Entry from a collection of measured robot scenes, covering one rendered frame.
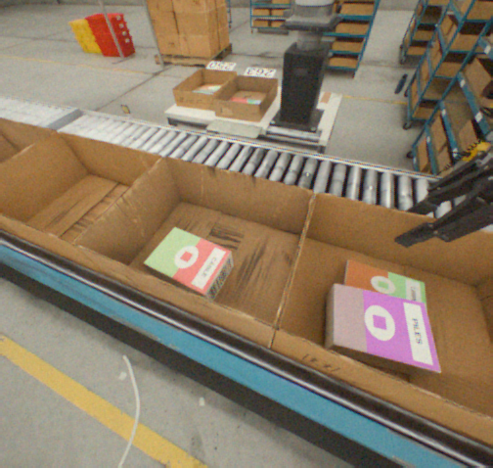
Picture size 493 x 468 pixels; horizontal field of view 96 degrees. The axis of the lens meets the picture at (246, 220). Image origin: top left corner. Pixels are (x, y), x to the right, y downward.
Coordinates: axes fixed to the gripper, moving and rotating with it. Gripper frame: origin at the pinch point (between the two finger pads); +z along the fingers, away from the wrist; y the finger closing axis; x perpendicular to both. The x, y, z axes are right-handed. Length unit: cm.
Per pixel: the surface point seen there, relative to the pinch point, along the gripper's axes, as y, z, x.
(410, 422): -30.1, 11.7, -9.7
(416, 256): -0.1, 6.8, -7.8
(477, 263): -0.1, 0.8, -15.8
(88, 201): -11, 42, 76
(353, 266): -5.7, 13.6, 2.2
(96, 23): 380, 219, 461
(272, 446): -50, 99, -28
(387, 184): 47, 24, -15
